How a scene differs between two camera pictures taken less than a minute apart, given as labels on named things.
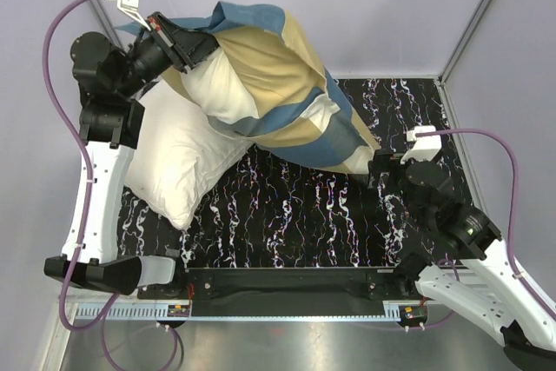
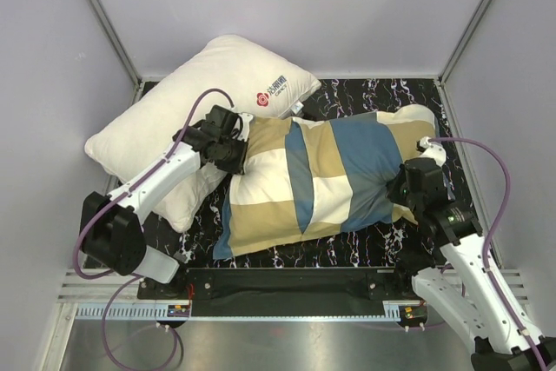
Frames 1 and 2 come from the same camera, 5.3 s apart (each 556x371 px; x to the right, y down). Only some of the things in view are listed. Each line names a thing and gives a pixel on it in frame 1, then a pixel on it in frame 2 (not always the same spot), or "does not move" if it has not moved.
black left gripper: x=182 y=49 -> x=240 y=164
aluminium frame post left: x=95 y=3 does not move
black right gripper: x=384 y=161 -> x=392 y=192
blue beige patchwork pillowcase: x=301 y=117 -> x=304 y=178
